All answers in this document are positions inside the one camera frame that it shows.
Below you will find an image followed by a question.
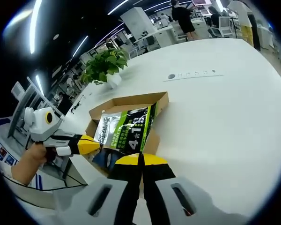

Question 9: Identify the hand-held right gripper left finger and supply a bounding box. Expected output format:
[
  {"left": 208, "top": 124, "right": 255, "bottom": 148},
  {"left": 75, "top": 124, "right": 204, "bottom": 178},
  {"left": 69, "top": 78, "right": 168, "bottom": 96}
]
[{"left": 52, "top": 153, "right": 144, "bottom": 225}]

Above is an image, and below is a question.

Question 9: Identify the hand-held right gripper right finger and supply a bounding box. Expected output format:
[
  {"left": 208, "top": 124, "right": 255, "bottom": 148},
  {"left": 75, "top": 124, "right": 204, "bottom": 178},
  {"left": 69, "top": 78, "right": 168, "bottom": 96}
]
[{"left": 142, "top": 154, "right": 225, "bottom": 225}]

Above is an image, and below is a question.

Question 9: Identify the green silver soft item pouch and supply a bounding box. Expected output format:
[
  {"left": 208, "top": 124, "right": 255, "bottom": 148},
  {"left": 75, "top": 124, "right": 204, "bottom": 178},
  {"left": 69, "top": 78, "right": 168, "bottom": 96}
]
[{"left": 95, "top": 100, "right": 160, "bottom": 156}]

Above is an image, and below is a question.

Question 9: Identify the brown cardboard shoe box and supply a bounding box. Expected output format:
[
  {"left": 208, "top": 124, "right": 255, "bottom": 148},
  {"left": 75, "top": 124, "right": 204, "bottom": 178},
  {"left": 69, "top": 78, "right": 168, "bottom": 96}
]
[{"left": 85, "top": 91, "right": 170, "bottom": 178}]

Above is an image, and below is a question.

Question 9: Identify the person's left hand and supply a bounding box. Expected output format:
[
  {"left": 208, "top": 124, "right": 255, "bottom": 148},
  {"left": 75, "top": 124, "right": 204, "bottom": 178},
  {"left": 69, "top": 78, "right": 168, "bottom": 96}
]
[{"left": 27, "top": 142, "right": 48, "bottom": 169}]

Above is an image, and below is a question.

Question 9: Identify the white metal shelf rack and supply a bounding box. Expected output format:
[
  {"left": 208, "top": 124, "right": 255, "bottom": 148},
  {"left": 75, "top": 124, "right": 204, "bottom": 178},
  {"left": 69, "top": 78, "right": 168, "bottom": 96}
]
[{"left": 8, "top": 77, "right": 64, "bottom": 141}]

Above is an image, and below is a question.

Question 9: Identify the green potted plant white pot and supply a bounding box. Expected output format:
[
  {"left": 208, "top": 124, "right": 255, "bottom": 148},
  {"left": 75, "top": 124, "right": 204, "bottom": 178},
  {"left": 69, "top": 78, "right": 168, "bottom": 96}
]
[{"left": 81, "top": 48, "right": 129, "bottom": 89}]

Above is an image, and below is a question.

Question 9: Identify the short ceiling lamp strip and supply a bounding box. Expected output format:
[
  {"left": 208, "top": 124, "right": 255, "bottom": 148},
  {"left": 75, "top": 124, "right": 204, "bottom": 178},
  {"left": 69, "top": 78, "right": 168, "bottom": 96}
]
[
  {"left": 29, "top": 0, "right": 43, "bottom": 54},
  {"left": 72, "top": 35, "right": 89, "bottom": 57}
]

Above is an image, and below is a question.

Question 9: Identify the white table socket strip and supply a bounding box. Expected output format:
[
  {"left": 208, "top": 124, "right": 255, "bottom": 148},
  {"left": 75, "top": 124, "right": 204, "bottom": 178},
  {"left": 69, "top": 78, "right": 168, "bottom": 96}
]
[{"left": 163, "top": 69, "right": 224, "bottom": 82}]

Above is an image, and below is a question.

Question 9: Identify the loose black cable bundle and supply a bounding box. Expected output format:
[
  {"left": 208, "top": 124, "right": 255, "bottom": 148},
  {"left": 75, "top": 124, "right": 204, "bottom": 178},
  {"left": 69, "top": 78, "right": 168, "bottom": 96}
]
[{"left": 71, "top": 95, "right": 85, "bottom": 113}]

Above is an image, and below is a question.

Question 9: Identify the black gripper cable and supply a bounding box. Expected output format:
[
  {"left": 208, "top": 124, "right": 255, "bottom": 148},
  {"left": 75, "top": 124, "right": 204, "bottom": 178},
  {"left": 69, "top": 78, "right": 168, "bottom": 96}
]
[{"left": 4, "top": 175, "right": 88, "bottom": 191}]

